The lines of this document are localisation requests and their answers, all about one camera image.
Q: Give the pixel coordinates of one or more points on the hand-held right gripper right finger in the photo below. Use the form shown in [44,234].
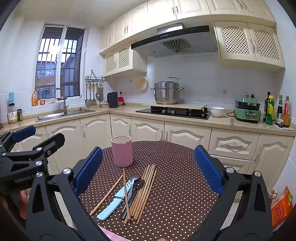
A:
[208,169]

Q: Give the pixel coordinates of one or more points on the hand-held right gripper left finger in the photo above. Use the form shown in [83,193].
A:
[89,170]

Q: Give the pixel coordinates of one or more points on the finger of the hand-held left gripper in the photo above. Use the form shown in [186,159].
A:
[23,133]
[52,142]

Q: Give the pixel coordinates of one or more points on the pink utensil holder cup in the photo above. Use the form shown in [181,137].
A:
[122,151]

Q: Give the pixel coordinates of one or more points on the light blue sheathed knife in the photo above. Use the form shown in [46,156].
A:
[108,208]

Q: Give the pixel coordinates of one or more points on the bundle of wooden chopsticks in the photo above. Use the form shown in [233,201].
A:
[141,197]

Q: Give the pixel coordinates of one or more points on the person's left hand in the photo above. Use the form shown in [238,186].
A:
[25,197]

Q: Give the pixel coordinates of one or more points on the small green can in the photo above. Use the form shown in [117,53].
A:
[19,115]

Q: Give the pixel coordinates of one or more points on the labelled glass jar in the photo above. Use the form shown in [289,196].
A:
[12,114]

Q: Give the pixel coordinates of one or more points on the steel sink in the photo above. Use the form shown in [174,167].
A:
[53,117]

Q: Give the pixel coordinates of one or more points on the orange bottle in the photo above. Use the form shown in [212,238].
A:
[35,98]

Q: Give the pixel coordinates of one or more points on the metal faucet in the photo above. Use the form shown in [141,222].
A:
[65,106]

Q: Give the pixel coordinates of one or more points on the brown polka dot tablecloth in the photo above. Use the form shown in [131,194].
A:
[180,197]

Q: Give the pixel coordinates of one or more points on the hanging ladle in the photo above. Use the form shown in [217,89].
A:
[87,100]

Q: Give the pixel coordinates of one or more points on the white bowl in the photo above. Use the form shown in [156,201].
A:
[217,112]

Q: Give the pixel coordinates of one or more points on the hanging slotted turner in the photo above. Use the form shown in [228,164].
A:
[90,99]

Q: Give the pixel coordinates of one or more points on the hanging spatula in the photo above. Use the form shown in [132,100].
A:
[94,100]

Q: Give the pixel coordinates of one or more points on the wooden board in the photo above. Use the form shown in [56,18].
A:
[196,106]

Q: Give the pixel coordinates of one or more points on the stacked white bowls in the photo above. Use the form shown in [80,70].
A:
[104,104]

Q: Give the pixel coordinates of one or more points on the black gas stove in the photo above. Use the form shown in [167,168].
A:
[173,113]

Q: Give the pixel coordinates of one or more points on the hanging metal spoon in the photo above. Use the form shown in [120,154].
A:
[98,95]

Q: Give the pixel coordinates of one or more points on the cream lower cabinets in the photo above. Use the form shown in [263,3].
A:
[148,129]

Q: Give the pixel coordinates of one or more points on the green electric cooker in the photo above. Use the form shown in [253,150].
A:
[247,109]

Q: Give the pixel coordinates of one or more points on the black kettle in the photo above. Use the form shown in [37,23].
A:
[112,100]

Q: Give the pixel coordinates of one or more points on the red container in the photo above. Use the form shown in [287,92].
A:
[121,99]

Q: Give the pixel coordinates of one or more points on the orange plastic bag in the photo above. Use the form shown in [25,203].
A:
[281,208]

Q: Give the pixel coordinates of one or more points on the barred window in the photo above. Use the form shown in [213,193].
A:
[69,58]

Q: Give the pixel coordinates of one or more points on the steel steamer pot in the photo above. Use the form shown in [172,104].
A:
[166,92]

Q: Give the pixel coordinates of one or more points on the dark glass bottle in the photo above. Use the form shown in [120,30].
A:
[266,104]

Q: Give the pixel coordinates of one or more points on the dark sauce bottle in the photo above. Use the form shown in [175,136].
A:
[279,111]

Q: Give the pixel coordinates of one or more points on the red label bottle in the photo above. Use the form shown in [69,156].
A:
[286,113]

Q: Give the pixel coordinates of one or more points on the round yellow trivet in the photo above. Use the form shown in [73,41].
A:
[141,83]

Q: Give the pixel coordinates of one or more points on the range hood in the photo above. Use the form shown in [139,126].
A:
[180,34]

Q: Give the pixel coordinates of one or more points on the lattice door wall cabinet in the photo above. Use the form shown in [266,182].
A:
[249,44]
[122,60]

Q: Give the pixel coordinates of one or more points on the cream upper wall cabinets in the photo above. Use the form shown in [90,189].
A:
[161,14]

